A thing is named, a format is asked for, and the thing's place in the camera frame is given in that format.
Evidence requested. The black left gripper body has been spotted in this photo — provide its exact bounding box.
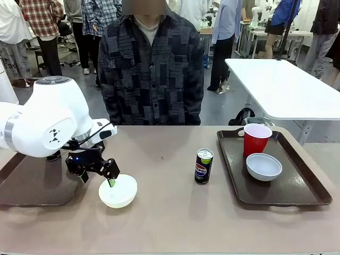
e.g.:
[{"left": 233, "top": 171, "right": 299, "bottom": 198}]
[{"left": 65, "top": 148, "right": 104, "bottom": 176}]

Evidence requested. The white bowl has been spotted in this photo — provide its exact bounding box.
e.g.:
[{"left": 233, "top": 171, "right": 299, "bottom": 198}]
[{"left": 98, "top": 174, "right": 139, "bottom": 209}]

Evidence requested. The red plastic cup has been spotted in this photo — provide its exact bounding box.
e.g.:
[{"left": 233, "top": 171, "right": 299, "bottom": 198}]
[{"left": 243, "top": 123, "right": 273, "bottom": 158}]

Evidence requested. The grey-white bowl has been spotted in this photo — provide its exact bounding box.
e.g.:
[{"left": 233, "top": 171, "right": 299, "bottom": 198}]
[{"left": 245, "top": 152, "right": 283, "bottom": 182}]

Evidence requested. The brown plastic tray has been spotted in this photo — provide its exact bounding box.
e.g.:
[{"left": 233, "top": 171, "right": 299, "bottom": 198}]
[
  {"left": 0, "top": 140, "right": 106, "bottom": 207},
  {"left": 216, "top": 126, "right": 333, "bottom": 208}
]

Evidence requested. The black Pepsi can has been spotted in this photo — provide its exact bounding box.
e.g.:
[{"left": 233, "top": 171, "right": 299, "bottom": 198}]
[{"left": 194, "top": 148, "right": 214, "bottom": 186}]

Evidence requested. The person in dark patchwork shirt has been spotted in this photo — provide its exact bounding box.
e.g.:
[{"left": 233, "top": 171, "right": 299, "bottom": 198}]
[{"left": 97, "top": 6, "right": 206, "bottom": 126}]

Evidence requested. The person in grey top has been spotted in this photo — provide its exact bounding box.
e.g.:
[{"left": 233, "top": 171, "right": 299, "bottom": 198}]
[{"left": 63, "top": 0, "right": 91, "bottom": 76}]

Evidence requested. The person in blue plaid shirt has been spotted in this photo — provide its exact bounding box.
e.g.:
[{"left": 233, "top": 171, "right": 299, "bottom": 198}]
[{"left": 81, "top": 0, "right": 123, "bottom": 87}]

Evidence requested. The person in red plaid shirt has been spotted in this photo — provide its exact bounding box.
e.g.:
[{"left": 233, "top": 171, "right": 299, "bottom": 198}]
[{"left": 19, "top": 0, "right": 65, "bottom": 78}]

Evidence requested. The person in white top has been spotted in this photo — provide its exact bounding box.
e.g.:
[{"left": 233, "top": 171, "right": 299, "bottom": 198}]
[{"left": 0, "top": 0, "right": 33, "bottom": 80}]

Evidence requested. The person in light-blue shirt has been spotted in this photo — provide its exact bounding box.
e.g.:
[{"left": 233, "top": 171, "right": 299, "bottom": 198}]
[{"left": 207, "top": 0, "right": 243, "bottom": 92}]

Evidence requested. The white table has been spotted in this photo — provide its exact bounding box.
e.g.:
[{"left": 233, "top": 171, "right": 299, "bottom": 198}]
[{"left": 224, "top": 58, "right": 340, "bottom": 146}]

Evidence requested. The person in blue jacket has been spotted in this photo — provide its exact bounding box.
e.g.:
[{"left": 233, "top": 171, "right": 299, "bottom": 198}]
[{"left": 263, "top": 0, "right": 303, "bottom": 60}]

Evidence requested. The black pole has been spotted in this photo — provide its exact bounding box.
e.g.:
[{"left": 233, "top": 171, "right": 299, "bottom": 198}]
[{"left": 276, "top": 0, "right": 302, "bottom": 61}]

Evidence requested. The white background workbench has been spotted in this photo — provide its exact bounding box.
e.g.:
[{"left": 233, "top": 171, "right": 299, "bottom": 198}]
[{"left": 238, "top": 21, "right": 315, "bottom": 60}]

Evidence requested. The person in black jacket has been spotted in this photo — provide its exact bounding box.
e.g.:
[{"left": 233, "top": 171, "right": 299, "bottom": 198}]
[{"left": 302, "top": 0, "right": 340, "bottom": 80}]

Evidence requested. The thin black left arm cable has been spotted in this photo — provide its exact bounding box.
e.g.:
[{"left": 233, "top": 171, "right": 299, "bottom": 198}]
[{"left": 62, "top": 121, "right": 112, "bottom": 154}]

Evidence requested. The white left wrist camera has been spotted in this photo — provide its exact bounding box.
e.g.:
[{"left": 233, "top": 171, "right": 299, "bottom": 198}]
[{"left": 91, "top": 119, "right": 118, "bottom": 140}]

